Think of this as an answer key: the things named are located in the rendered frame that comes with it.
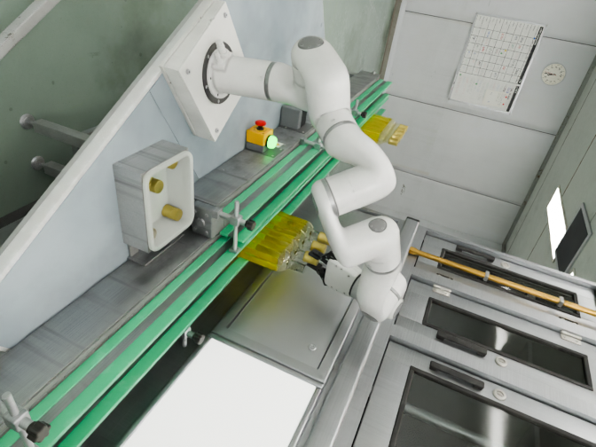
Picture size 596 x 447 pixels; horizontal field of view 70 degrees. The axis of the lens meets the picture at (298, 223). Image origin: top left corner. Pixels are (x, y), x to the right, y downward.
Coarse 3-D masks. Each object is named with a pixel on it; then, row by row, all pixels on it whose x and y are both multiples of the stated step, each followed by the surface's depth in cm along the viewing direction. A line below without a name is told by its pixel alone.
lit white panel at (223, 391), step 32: (224, 352) 111; (192, 384) 103; (224, 384) 104; (256, 384) 105; (288, 384) 106; (160, 416) 95; (192, 416) 96; (224, 416) 97; (256, 416) 98; (288, 416) 99
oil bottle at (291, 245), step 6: (258, 234) 131; (264, 234) 131; (270, 234) 132; (276, 234) 132; (264, 240) 129; (270, 240) 129; (276, 240) 129; (282, 240) 130; (288, 240) 130; (294, 240) 130; (282, 246) 128; (288, 246) 128; (294, 246) 129; (294, 252) 128; (294, 258) 130
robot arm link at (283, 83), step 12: (276, 72) 101; (288, 72) 102; (264, 84) 102; (276, 84) 101; (288, 84) 101; (300, 84) 97; (276, 96) 103; (288, 96) 101; (300, 96) 100; (300, 108) 103
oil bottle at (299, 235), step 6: (270, 222) 137; (276, 222) 137; (264, 228) 135; (270, 228) 134; (276, 228) 134; (282, 228) 135; (288, 228) 135; (294, 228) 136; (282, 234) 133; (288, 234) 132; (294, 234) 133; (300, 234) 133; (300, 240) 132; (300, 246) 133
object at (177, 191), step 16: (176, 160) 100; (192, 160) 106; (144, 176) 94; (160, 176) 108; (176, 176) 110; (192, 176) 109; (144, 192) 94; (160, 192) 110; (176, 192) 112; (192, 192) 111; (160, 208) 112; (192, 208) 114; (160, 224) 112; (176, 224) 113; (160, 240) 107
